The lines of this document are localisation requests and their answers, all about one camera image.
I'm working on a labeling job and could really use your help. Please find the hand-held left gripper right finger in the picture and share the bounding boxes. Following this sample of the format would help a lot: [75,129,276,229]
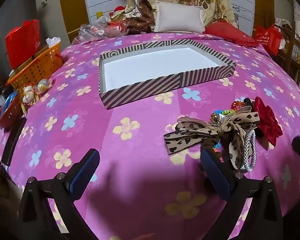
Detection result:
[200,146,284,240]

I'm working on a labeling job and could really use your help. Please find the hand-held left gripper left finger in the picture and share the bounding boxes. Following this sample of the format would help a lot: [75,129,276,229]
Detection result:
[17,148,100,240]

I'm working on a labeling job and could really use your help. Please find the silver hair tie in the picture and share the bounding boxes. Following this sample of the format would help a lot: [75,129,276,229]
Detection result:
[242,129,257,172]

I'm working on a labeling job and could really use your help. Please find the red flower hair clip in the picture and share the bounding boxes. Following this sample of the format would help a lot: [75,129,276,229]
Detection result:
[243,96,283,147]

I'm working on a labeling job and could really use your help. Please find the leopard print bow hair clip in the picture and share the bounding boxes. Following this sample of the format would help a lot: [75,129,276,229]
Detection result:
[164,110,261,170]

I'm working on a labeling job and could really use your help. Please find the colourful snowflake bracelet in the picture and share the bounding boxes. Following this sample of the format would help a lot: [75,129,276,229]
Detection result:
[213,108,234,117]

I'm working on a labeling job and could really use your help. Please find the striped cardboard box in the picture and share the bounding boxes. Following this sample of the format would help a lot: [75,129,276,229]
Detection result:
[98,39,237,110]

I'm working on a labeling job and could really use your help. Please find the pink floral bed sheet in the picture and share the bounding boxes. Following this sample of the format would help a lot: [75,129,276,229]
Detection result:
[0,31,300,240]

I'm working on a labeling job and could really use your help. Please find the painted ornament ball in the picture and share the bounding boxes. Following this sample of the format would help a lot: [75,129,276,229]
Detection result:
[21,85,37,104]
[37,79,53,92]

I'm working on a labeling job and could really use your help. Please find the red plastic basket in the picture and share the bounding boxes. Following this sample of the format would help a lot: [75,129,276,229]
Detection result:
[0,95,28,130]

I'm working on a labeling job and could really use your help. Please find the wooden shelf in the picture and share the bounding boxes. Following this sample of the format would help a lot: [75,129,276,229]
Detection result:
[274,23,300,85]

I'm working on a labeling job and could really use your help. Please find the blue foil packet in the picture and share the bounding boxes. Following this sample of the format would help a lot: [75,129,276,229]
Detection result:
[0,91,18,120]

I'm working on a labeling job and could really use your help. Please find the orange plastic basket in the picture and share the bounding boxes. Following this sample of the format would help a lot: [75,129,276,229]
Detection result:
[7,42,63,90]

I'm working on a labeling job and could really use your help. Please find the red shopping bag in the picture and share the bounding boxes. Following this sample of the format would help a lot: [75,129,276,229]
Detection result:
[254,24,283,57]

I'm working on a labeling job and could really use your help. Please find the white tissue paper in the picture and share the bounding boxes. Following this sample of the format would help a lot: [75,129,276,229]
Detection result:
[45,37,62,48]

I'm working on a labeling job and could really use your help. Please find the red pillow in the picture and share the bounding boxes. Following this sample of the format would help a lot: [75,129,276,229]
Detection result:
[204,20,262,47]

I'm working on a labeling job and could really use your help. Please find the clear plastic bags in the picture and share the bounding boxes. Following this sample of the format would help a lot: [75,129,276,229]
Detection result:
[77,16,127,42]

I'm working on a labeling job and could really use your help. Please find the red gift bag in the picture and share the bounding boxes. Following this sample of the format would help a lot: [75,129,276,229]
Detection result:
[5,19,40,69]

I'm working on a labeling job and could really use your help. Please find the white pillow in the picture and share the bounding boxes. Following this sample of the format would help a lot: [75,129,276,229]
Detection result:
[154,1,206,33]

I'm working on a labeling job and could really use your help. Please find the red plush toy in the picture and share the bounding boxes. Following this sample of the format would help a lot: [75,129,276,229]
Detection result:
[109,6,127,21]

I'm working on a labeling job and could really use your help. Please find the brown wooden door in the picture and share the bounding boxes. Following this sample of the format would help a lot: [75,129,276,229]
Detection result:
[59,0,90,43]

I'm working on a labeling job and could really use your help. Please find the brown floral quilt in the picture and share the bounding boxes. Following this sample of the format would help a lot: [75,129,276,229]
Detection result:
[125,0,158,33]

